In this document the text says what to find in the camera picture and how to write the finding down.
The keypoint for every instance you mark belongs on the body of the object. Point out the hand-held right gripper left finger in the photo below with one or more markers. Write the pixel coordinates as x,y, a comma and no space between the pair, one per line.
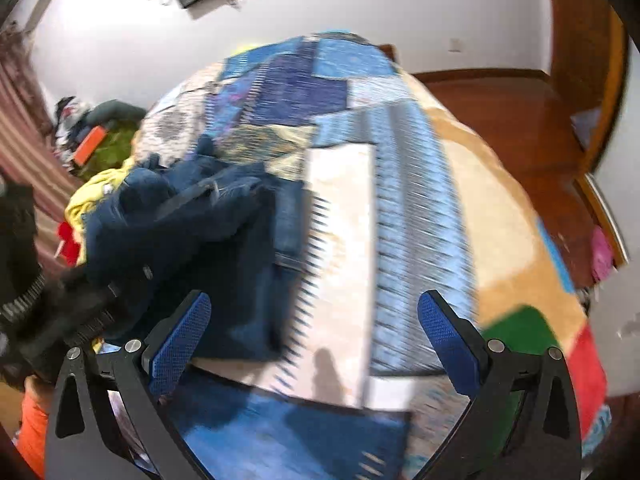
180,342

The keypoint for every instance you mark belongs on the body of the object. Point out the green patterned cloth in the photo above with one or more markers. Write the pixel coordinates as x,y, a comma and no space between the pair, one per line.
112,152

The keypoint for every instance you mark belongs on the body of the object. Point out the pink object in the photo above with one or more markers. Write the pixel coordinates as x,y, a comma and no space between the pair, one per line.
601,255

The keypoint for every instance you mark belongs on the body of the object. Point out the red cloth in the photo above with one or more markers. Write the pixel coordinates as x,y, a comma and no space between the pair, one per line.
69,245

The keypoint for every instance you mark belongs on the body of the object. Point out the white wall socket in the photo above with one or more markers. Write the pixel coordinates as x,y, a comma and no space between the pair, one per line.
456,45

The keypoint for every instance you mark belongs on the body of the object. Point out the orange box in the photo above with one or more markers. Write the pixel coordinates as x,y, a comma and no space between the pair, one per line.
90,143

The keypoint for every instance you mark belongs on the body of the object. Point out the blue denim jacket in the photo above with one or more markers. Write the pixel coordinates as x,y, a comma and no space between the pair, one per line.
200,240

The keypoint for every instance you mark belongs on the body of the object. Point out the wooden bed frame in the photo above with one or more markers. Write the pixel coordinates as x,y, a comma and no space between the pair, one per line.
389,52

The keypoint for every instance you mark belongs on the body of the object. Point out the orange garment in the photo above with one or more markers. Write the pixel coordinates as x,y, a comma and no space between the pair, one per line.
36,425

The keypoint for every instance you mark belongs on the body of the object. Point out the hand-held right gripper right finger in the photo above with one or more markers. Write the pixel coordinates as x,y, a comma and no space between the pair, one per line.
447,345

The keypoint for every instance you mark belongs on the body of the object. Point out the striped red beige curtain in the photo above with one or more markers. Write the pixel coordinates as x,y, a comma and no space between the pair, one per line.
25,125

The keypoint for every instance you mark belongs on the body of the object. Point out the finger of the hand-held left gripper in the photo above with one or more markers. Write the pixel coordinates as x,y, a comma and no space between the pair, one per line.
120,287

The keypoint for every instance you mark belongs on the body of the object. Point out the yellow printed garment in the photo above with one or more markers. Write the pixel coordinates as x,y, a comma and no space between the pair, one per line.
90,195

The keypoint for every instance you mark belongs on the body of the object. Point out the blue patchwork blanket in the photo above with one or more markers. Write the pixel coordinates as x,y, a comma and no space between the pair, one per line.
400,240

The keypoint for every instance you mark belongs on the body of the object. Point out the grey cushion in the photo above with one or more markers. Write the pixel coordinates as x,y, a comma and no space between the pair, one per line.
120,110

